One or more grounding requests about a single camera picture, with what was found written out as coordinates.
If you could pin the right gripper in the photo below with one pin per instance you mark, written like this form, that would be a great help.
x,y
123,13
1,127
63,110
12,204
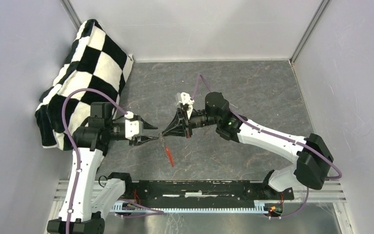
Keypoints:
x,y
181,122

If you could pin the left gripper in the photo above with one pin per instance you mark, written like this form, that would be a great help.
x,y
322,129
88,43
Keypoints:
x,y
140,140

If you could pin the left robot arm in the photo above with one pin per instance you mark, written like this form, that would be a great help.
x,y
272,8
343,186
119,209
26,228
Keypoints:
x,y
80,212

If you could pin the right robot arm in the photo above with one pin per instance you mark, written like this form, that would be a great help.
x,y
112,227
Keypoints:
x,y
310,157

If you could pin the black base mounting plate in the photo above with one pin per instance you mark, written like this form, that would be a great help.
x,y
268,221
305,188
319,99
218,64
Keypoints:
x,y
203,193

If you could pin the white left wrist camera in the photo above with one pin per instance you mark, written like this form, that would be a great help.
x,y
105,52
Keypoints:
x,y
133,125

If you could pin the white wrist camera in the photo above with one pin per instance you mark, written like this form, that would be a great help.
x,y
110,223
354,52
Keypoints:
x,y
184,99
133,125

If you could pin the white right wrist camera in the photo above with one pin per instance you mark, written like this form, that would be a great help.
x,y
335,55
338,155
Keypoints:
x,y
184,99

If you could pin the white toothed cable duct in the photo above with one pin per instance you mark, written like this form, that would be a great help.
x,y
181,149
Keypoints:
x,y
256,208

